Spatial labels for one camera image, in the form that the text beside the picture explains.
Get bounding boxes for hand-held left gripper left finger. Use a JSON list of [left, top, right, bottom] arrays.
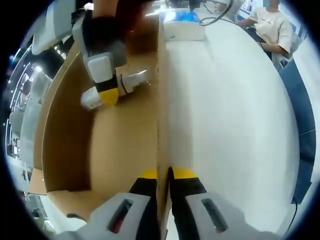
[[54, 168, 160, 240]]

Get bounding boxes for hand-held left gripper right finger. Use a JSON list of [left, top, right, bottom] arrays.
[[169, 166, 282, 240]]

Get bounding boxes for white plastic bottle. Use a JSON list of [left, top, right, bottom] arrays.
[[80, 69, 149, 111]]

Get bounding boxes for brown cardboard shoe box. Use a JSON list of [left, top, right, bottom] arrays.
[[29, 14, 174, 240]]

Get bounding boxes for white carton box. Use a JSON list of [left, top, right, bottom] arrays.
[[163, 19, 207, 43]]

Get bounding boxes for person's right hand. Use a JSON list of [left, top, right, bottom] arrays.
[[91, 0, 151, 33]]

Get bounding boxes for person's upper body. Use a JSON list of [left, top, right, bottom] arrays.
[[236, 0, 295, 69]]

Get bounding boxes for thin black cable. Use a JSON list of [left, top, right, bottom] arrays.
[[287, 197, 301, 238]]

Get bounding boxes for thick black braided cable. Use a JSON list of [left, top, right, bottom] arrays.
[[198, 0, 236, 27]]

